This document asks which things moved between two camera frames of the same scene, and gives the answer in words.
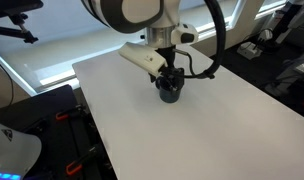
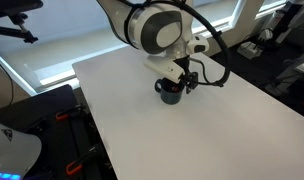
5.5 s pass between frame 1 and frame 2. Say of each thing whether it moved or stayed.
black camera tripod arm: stayed
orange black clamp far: stayed
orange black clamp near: stayed
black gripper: moved
